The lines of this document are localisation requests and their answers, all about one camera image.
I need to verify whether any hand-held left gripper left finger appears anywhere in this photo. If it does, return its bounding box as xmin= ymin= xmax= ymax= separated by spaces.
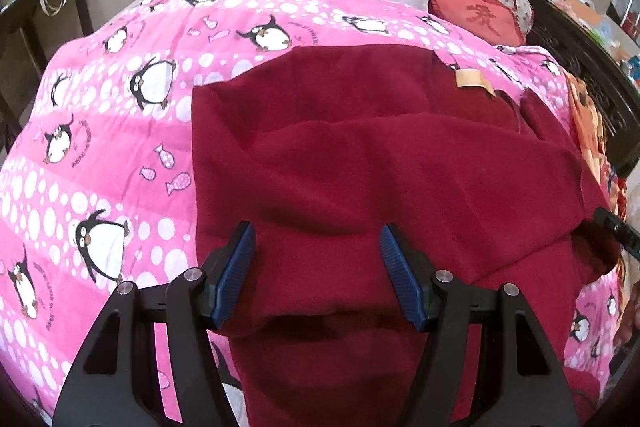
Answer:
xmin=51 ymin=221 xmax=257 ymax=427

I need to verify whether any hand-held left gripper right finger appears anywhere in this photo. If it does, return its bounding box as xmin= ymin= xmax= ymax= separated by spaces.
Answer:
xmin=379 ymin=223 xmax=581 ymax=427

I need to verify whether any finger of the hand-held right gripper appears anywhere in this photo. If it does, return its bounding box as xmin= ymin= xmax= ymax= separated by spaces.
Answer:
xmin=594 ymin=206 xmax=640 ymax=260

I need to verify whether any dark red sweater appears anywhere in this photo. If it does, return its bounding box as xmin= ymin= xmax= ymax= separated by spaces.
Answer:
xmin=191 ymin=47 xmax=621 ymax=427

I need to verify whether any orange printed cloth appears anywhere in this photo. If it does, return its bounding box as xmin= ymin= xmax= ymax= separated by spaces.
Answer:
xmin=565 ymin=72 xmax=628 ymax=228

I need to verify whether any pink penguin print blanket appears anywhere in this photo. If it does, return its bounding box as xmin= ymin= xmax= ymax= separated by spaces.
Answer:
xmin=0 ymin=0 xmax=626 ymax=427

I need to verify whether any pile of colourful clutter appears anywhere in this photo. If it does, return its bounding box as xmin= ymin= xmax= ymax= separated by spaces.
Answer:
xmin=560 ymin=0 xmax=640 ymax=82

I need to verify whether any small red heart cushion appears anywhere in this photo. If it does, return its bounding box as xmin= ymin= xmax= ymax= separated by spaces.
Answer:
xmin=429 ymin=0 xmax=527 ymax=46

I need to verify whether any dark wooden table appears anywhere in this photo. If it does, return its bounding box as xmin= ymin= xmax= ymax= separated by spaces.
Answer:
xmin=0 ymin=0 xmax=96 ymax=152

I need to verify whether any dark wooden bed frame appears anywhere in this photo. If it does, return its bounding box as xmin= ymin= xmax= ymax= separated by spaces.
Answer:
xmin=517 ymin=0 xmax=640 ymax=178

